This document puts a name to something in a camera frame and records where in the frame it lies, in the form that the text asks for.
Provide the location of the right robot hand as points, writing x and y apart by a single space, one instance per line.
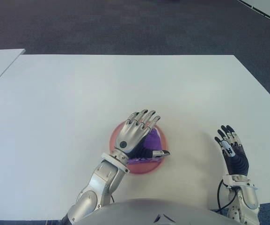
238 161

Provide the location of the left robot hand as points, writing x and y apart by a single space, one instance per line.
131 136

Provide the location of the purple tissue paper pack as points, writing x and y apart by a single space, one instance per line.
154 141

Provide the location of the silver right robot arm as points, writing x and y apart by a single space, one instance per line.
248 197

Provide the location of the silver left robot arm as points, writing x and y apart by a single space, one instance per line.
104 178

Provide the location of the pink round plate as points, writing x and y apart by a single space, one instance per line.
144 168

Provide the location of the grey robot torso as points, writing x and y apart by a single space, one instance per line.
148 213

